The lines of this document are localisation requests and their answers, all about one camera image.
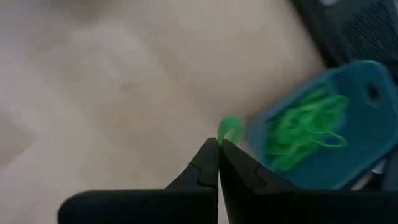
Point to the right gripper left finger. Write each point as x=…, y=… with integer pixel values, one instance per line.
x=186, y=199

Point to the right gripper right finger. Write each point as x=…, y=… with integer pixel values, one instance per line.
x=255, y=193

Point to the blue-grey plastic basket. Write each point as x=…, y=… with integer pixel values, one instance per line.
x=367, y=130

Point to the black computer case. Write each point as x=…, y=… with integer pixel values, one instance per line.
x=373, y=34

